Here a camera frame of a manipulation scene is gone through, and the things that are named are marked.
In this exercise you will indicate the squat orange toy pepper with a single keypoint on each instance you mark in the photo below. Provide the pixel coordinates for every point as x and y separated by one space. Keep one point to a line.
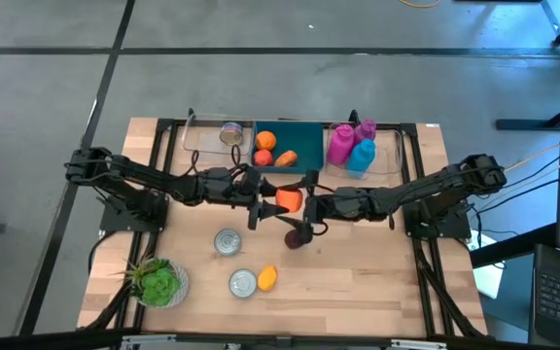
290 200

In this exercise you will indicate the round orange toy fruit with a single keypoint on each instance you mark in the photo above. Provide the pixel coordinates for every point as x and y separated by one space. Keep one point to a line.
265 140

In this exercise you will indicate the blue squeeze bottle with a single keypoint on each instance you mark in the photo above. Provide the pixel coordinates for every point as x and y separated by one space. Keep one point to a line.
360 158

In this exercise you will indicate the teal plastic bin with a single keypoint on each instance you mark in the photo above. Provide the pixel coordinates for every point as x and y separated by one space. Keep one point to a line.
309 141

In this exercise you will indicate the silver-lid tin can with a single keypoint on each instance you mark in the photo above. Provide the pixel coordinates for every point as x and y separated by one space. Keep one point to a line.
227 242

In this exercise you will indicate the blue-label tin can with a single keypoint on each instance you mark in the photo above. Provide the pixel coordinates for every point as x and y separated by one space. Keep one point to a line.
242 283

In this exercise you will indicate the pink squeeze bottle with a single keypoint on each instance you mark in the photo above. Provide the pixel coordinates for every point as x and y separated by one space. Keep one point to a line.
340 144

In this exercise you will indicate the yellow toy lemon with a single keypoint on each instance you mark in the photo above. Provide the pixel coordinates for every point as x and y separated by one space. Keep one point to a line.
267 278

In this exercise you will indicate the orange toy carrot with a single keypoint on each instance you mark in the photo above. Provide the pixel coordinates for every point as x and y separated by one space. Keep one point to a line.
286 158

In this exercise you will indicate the black rig crossbar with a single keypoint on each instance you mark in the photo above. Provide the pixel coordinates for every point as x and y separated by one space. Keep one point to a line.
42 340

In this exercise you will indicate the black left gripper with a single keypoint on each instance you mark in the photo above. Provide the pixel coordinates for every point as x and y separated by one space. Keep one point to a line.
226 187

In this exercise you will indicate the red-orange toy tomato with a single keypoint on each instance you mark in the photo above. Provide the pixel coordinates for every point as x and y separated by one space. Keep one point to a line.
263 157

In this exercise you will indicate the green succulent in pot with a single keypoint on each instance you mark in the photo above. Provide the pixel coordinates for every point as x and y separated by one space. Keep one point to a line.
159 286

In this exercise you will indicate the gold-lid tin can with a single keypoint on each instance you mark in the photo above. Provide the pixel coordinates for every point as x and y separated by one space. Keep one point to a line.
231 134

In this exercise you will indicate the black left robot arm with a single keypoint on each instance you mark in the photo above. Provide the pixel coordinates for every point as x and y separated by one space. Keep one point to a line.
134 175

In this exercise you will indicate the clear plastic bin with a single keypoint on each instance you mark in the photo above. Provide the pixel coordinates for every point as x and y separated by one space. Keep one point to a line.
202 141
392 160

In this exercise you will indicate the purple squeeze bottle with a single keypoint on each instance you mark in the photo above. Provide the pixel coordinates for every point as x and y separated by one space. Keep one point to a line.
365 130

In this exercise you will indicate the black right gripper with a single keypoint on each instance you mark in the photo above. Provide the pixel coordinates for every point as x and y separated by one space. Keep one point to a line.
343 204

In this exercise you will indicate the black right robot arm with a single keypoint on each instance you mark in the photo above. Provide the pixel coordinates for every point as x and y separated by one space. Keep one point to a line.
430 187

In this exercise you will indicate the white box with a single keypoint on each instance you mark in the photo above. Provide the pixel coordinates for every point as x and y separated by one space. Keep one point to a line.
486 282

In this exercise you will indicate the black desk foot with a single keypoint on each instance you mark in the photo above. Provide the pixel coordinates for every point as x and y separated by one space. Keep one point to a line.
513 248
552 116

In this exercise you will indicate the dark purple toy plum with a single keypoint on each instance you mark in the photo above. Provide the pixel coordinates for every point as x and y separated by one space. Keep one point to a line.
292 243

